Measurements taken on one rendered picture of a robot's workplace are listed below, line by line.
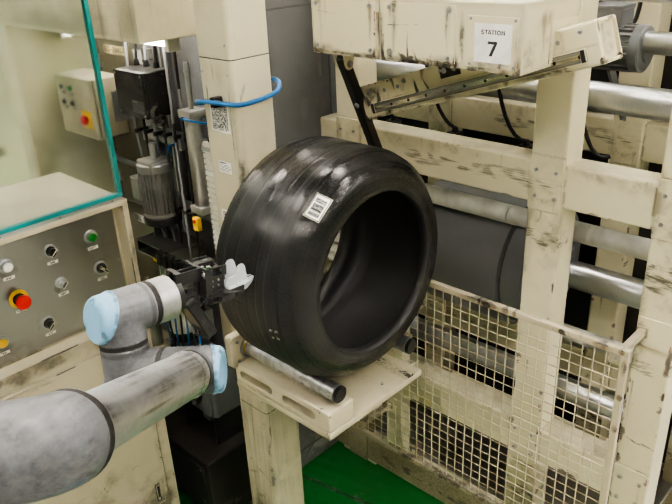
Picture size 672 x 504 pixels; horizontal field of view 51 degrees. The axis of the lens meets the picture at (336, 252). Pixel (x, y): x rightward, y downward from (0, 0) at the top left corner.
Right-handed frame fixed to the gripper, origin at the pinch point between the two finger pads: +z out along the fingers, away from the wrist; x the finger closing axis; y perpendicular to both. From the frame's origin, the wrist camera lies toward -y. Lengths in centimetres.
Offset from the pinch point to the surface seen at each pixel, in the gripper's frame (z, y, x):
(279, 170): 13.8, 21.7, 5.2
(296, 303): 4.4, -3.1, -10.9
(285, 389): 15.8, -35.7, 4.0
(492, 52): 41, 50, -30
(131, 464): 3, -83, 60
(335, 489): 72, -116, 35
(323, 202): 12.0, 18.1, -10.7
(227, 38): 16, 49, 26
